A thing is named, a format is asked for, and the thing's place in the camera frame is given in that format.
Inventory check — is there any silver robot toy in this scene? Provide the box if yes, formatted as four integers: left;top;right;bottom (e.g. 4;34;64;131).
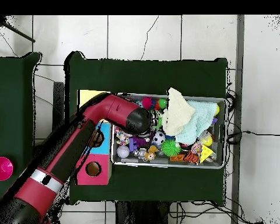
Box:
132;148;148;159

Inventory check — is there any yellow cheese wedge toy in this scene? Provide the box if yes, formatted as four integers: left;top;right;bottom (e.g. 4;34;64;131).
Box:
199;143;214;164

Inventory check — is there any multicolour spiky caterpillar toy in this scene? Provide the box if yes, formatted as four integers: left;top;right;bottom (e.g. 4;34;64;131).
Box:
141;96;168;111

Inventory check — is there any light blue waffle cloth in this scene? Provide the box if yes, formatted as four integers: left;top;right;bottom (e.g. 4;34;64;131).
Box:
173;100;218;146

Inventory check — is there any orange tiger plush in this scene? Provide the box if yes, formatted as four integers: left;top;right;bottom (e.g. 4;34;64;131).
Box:
183;150;200;165

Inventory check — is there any black upright panel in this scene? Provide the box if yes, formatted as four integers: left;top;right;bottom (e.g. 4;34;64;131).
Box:
52;81;65;132

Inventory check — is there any black floor cable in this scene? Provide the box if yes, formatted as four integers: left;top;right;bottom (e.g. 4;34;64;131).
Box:
227;130;280;145

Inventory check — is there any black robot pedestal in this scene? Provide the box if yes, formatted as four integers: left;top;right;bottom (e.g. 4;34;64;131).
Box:
115;201;171;224

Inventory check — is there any cream waffle cloth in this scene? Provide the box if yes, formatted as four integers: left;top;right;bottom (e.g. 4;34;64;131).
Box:
161;87;196;137

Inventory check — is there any dark green side tablecloth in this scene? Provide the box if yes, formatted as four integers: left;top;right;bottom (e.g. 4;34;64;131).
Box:
0;52;44;201

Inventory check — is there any silver mesh bin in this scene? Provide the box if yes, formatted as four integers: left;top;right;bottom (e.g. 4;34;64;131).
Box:
111;92;229;169

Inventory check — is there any wooden box with three holes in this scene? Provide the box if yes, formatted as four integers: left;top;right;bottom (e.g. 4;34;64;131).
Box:
75;89;113;186

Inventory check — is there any small soccer ball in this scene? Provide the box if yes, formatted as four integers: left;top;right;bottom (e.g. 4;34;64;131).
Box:
152;131;166;145

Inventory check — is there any green spiky ball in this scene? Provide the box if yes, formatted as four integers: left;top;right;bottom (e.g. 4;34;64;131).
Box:
160;138;181;157

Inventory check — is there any white baseball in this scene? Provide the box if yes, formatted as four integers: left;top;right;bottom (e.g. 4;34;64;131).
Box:
116;145;131;159

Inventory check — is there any green spiky monster with eyes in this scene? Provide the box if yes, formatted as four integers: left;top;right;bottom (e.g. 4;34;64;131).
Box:
152;114;163;131

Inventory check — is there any black tripod leg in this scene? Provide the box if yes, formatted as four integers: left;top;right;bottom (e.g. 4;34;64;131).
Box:
0;16;36;43

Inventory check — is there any pink bowl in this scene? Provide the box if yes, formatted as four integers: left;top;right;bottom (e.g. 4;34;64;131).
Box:
0;156;14;181

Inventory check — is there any brown plush animal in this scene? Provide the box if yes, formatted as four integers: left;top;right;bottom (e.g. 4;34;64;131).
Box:
143;145;159;162

